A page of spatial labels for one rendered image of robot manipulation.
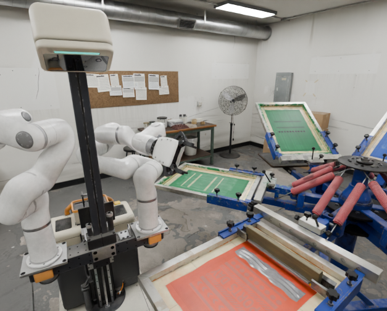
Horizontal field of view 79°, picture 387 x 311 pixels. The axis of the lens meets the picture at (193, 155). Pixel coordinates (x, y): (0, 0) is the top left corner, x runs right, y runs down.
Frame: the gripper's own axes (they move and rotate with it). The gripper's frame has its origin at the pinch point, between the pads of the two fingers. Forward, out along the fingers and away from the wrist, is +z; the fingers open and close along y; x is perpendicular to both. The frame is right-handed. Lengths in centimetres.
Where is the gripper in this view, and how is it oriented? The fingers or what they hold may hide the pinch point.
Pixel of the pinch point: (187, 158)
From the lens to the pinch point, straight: 79.2
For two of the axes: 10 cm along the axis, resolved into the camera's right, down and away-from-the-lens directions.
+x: -5.9, -2.1, -7.8
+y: -3.3, 9.4, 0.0
